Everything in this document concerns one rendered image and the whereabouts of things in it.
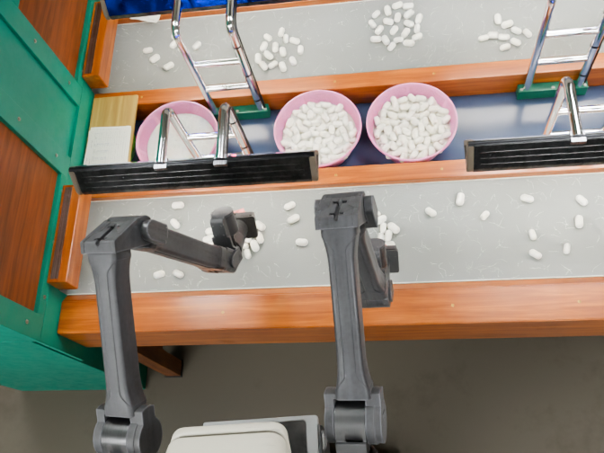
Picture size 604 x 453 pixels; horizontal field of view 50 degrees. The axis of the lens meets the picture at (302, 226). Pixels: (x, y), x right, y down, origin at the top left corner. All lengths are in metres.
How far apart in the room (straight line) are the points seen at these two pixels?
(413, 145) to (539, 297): 0.56
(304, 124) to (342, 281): 0.98
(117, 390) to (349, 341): 0.43
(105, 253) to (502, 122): 1.31
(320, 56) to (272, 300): 0.83
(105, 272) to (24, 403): 1.71
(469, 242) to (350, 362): 0.77
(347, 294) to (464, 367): 1.41
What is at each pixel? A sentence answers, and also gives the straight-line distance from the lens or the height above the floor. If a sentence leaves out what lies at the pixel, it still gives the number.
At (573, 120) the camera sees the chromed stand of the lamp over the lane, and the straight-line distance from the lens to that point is 1.59.
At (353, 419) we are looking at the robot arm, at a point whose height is 1.27.
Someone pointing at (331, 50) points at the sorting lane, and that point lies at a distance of 2.17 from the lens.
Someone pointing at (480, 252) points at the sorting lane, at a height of 0.74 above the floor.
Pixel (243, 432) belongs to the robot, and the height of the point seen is 1.31.
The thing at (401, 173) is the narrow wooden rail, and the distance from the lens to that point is 1.89.
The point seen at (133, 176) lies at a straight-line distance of 1.67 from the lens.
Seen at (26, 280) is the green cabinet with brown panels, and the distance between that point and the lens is 1.87.
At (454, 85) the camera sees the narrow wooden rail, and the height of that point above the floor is 0.73.
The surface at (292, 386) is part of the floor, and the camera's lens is 2.51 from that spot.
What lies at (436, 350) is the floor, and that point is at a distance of 2.50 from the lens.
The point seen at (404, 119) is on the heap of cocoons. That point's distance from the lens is 2.01.
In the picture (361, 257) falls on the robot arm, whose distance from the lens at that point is 1.31.
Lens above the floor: 2.45
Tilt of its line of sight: 66 degrees down
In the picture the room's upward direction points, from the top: 22 degrees counter-clockwise
